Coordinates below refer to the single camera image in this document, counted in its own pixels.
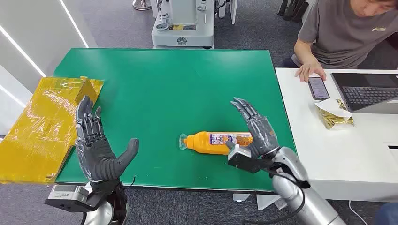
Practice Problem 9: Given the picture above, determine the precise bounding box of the person's right hand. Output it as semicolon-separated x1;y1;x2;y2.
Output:
294;61;327;83

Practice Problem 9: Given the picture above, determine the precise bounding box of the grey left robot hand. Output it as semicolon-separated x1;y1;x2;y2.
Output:
75;95;140;183

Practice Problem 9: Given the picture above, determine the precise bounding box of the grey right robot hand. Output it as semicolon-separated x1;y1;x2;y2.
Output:
225;97;280;159

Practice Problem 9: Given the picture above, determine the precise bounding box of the orange detergent bottle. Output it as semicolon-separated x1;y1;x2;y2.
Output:
179;131;254;155

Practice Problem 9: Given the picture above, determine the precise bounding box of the black smartphone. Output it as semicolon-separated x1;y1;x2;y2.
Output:
307;76;330;101

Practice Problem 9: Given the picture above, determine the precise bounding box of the person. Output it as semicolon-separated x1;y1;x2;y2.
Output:
291;0;398;83

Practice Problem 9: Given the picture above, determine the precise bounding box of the gold foil snack packet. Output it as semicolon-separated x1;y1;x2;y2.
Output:
314;98;355;130

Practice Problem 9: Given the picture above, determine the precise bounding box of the grey laptop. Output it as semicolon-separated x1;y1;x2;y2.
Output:
330;72;398;114

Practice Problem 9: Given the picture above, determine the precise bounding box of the yellow taped cardboard box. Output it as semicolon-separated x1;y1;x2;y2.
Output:
0;76;105;184

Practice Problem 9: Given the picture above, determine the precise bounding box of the small white table foot plate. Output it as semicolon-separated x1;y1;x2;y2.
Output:
232;193;251;203

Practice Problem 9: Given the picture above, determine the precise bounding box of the large white table foot plate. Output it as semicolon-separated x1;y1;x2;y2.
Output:
256;194;288;211

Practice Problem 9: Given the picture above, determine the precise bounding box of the white desk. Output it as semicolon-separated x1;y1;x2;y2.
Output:
275;67;398;203

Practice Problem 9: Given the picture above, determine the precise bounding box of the green top table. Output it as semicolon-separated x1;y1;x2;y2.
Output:
53;47;296;192

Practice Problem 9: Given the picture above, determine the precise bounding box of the grey white machine base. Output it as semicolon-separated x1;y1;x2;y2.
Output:
151;0;215;50

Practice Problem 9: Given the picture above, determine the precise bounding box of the blue object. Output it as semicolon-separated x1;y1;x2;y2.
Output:
374;202;398;225

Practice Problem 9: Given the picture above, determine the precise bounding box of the chrome stand base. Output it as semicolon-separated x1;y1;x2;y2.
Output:
132;0;152;11

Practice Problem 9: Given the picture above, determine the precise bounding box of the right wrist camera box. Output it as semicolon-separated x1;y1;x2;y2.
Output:
227;144;276;174

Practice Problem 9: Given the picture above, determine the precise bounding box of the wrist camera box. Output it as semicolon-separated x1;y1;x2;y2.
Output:
227;144;276;174
44;185;94;213

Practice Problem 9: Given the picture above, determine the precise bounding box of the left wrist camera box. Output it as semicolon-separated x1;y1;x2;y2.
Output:
44;185;94;213

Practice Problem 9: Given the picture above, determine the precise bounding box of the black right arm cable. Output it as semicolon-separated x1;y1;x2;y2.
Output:
242;167;307;225

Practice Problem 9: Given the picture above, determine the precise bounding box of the white floor cable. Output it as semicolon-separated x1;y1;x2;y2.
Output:
348;200;369;225

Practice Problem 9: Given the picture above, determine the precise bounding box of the white desk cable hatch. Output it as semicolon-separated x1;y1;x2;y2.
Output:
384;142;398;164

